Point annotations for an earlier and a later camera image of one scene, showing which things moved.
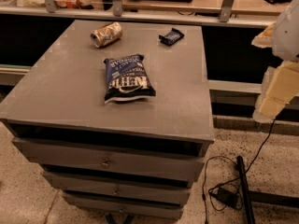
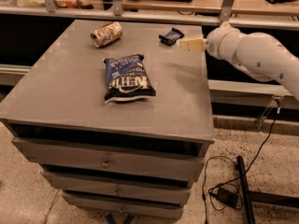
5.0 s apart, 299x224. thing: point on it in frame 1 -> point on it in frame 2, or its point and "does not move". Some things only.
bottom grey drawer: x=124 y=207 does not move
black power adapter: x=227 y=197 does not move
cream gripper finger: x=264 y=38 -> x=197 y=45
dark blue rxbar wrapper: x=172 y=37 does not move
